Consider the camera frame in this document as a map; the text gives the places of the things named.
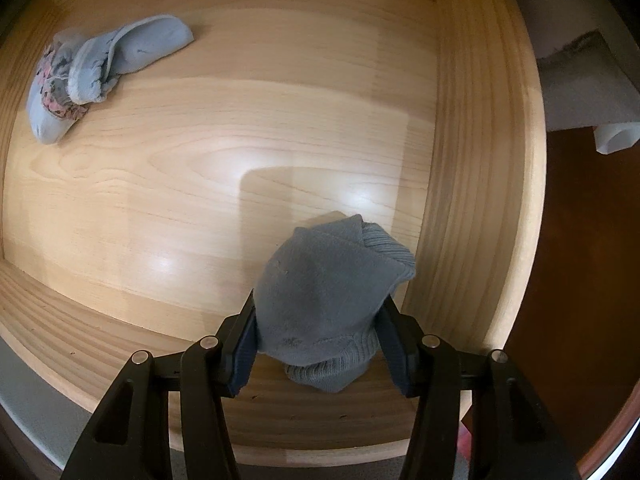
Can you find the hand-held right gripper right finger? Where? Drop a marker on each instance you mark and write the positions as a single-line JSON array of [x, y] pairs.
[[396, 360]]

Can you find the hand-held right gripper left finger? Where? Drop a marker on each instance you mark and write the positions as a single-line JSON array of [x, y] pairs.
[[245, 355]]

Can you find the grey knit socks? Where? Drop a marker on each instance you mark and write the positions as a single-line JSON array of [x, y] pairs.
[[320, 290]]

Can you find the wooden drawer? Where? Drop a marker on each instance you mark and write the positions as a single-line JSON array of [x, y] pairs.
[[250, 135]]

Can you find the white cloth corner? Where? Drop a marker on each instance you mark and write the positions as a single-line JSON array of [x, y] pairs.
[[615, 140]]

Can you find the light blue frilled sock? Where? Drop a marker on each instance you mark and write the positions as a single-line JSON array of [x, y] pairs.
[[145, 42]]

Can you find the grey fabric cover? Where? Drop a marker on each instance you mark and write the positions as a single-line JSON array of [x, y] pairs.
[[575, 85]]

